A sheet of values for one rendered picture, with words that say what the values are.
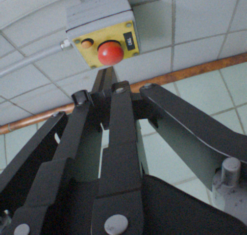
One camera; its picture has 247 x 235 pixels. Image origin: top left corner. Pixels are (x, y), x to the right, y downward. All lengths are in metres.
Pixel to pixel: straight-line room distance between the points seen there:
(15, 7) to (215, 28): 0.42
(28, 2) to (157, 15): 0.23
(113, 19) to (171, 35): 0.20
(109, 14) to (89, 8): 0.04
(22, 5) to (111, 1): 0.13
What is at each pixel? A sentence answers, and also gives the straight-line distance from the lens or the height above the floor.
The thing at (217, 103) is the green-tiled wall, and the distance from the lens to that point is 0.61.
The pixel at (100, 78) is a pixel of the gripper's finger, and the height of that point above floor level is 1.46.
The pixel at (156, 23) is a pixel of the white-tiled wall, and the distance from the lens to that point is 0.42.
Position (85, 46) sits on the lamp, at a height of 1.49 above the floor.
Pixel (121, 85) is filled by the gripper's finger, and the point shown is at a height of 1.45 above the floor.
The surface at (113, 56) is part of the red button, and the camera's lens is 0.30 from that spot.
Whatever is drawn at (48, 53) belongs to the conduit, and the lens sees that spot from 0.36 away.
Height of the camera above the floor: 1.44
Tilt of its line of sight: 5 degrees up
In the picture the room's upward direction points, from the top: 106 degrees counter-clockwise
